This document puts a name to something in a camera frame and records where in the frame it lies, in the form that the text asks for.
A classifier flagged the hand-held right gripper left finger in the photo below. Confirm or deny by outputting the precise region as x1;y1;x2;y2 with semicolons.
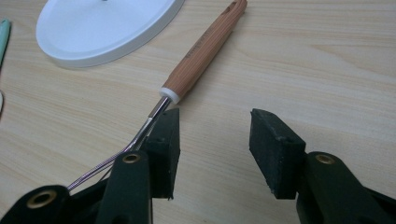
94;107;181;224

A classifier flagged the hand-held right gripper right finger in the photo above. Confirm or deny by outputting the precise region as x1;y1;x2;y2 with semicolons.
248;108;396;224

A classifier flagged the wooden handled wire whisk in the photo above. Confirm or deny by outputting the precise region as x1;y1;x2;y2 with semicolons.
66;0;248;191

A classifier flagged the white utensil rack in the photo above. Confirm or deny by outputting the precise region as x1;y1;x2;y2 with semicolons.
35;0;186;69

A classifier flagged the teal handled silicone spatula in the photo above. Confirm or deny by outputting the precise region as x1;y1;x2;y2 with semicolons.
0;18;12;68

